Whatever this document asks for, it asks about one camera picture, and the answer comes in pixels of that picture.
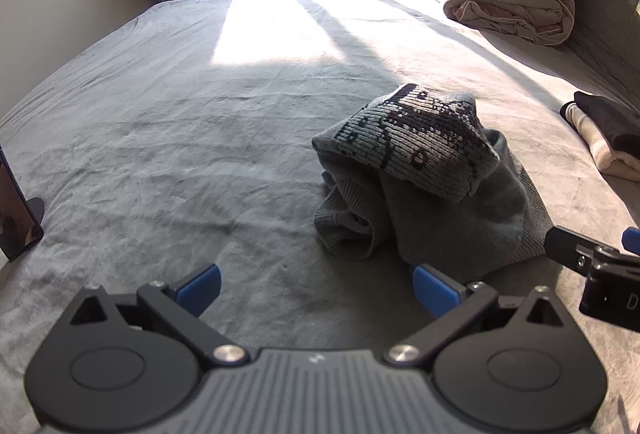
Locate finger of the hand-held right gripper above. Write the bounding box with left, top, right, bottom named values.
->
left=621, top=226, right=640, bottom=261
left=544, top=226, right=609, bottom=276

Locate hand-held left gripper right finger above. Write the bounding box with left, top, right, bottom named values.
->
left=384, top=263, right=571, bottom=367

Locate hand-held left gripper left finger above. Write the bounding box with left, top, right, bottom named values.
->
left=68, top=263, right=251, bottom=367

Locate grey patterned knit sweater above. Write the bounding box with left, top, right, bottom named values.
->
left=312, top=83, right=555, bottom=284

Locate folded cream garment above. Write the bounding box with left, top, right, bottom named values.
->
left=564, top=104, right=640, bottom=181

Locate folded black garment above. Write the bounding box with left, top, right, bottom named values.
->
left=560, top=91, right=640, bottom=161

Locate grey bed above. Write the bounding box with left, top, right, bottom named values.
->
left=0, top=0, right=640, bottom=434

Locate black smartphone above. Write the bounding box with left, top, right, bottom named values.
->
left=0, top=145, right=44, bottom=263

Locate grey quilted headboard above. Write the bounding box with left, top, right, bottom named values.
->
left=550, top=0, right=640, bottom=101

